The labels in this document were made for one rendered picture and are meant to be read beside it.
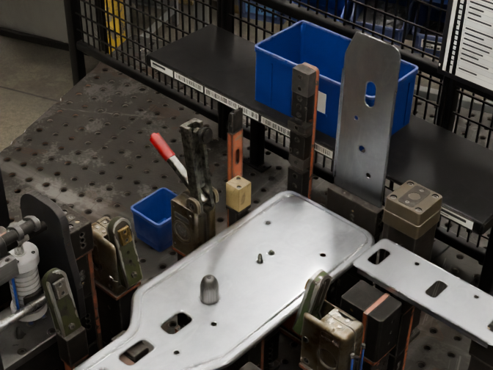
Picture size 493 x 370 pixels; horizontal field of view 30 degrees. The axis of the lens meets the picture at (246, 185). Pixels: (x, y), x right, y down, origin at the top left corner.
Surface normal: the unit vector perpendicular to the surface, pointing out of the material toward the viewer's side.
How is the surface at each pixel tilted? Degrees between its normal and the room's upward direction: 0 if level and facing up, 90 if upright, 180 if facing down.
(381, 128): 90
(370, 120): 90
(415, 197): 0
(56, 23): 89
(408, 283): 0
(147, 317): 0
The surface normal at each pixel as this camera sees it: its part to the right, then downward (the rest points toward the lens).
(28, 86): 0.01, -0.79
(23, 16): -0.42, 0.61
